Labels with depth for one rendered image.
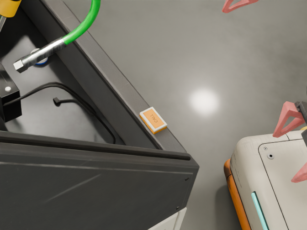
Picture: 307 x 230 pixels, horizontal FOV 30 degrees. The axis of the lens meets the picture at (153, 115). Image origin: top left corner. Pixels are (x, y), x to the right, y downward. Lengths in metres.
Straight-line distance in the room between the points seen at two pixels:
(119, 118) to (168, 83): 1.25
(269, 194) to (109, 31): 1.12
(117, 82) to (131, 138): 0.12
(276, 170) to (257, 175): 0.07
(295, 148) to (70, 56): 0.97
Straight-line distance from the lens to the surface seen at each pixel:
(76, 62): 1.27
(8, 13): 0.54
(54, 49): 0.93
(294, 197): 1.89
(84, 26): 0.91
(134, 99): 1.13
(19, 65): 0.96
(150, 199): 1.03
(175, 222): 1.23
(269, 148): 1.97
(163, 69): 2.47
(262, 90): 2.50
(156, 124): 1.08
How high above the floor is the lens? 1.83
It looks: 53 degrees down
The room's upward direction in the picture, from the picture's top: 11 degrees clockwise
